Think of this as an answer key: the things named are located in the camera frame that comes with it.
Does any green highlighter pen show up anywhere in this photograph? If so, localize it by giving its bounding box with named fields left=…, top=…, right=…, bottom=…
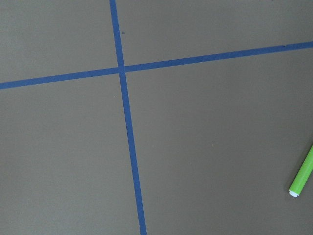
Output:
left=289, top=147, right=313, bottom=198

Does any blue tape grid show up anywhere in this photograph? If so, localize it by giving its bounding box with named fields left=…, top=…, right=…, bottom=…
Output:
left=0, top=0, right=313, bottom=235

